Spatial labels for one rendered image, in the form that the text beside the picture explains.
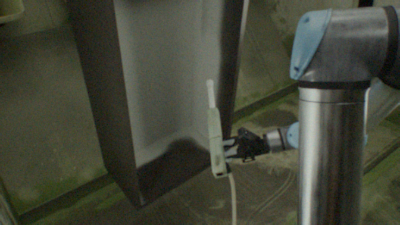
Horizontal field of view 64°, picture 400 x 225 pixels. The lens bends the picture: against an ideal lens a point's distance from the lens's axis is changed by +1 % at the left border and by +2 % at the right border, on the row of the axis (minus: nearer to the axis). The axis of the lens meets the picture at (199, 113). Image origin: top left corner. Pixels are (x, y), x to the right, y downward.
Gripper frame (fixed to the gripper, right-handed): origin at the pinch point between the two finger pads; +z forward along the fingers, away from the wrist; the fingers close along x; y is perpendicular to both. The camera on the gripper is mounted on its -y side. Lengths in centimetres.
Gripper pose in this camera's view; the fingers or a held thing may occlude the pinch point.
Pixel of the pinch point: (216, 151)
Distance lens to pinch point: 124.5
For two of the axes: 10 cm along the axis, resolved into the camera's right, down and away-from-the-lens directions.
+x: -0.7, -7.6, 6.5
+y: 3.0, 6.0, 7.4
